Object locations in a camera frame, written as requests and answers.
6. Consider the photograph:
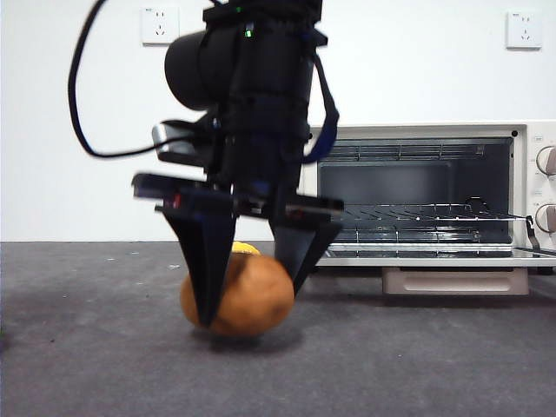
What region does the brown potato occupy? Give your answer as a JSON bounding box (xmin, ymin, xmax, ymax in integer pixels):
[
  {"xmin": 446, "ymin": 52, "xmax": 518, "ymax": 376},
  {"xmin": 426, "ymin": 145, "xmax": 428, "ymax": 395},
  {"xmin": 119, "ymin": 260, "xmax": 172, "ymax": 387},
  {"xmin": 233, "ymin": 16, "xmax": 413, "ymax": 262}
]
[{"xmin": 180, "ymin": 254, "xmax": 295, "ymax": 338}]

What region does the glass oven door with handle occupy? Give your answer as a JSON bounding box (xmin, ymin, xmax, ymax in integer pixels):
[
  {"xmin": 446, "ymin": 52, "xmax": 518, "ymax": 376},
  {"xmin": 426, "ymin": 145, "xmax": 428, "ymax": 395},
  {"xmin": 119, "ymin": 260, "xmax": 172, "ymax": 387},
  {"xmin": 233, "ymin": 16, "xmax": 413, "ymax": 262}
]
[{"xmin": 313, "ymin": 242, "xmax": 556, "ymax": 297}]

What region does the cream Toshiba toaster oven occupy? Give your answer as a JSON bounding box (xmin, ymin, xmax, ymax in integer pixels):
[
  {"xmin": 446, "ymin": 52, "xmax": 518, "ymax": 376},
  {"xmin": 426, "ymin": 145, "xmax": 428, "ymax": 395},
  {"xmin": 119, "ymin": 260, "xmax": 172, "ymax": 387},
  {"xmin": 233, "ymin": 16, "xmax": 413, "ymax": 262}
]
[{"xmin": 299, "ymin": 122, "xmax": 556, "ymax": 275}]

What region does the beige oven knob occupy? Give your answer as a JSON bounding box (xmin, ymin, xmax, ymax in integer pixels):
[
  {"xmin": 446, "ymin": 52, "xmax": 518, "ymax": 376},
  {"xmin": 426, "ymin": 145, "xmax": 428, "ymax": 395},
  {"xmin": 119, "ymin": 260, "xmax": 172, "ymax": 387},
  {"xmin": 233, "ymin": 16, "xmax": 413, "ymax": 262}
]
[
  {"xmin": 536, "ymin": 146, "xmax": 556, "ymax": 177},
  {"xmin": 534, "ymin": 202, "xmax": 556, "ymax": 234}
]

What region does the yellow corn cob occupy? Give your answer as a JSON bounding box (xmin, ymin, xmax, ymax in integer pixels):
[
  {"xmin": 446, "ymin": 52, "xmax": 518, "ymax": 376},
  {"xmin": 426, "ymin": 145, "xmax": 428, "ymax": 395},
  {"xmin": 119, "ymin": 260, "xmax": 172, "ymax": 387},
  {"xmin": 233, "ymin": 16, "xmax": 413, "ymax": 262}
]
[{"xmin": 232, "ymin": 241, "xmax": 261, "ymax": 257}]

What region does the black cable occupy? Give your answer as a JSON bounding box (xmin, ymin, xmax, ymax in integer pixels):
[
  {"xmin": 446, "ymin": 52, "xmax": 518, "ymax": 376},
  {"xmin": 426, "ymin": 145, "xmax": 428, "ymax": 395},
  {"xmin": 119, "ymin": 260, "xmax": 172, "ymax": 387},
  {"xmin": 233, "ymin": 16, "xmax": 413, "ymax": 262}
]
[
  {"xmin": 299, "ymin": 25, "xmax": 341, "ymax": 165},
  {"xmin": 67, "ymin": 0, "xmax": 209, "ymax": 160}
]

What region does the white wall socket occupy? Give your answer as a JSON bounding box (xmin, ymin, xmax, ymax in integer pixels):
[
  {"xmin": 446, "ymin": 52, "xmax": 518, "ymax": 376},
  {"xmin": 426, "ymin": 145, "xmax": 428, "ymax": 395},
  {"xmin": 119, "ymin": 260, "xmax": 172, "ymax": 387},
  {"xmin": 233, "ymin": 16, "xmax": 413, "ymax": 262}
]
[
  {"xmin": 141, "ymin": 6, "xmax": 181, "ymax": 46},
  {"xmin": 506, "ymin": 11, "xmax": 543, "ymax": 50}
]

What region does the metal wire oven rack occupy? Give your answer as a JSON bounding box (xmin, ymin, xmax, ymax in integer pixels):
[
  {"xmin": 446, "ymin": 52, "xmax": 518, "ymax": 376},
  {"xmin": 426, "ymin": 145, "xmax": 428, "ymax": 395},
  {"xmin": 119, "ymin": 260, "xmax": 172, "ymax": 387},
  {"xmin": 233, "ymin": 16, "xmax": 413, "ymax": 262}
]
[{"xmin": 328, "ymin": 200, "xmax": 538, "ymax": 227}]

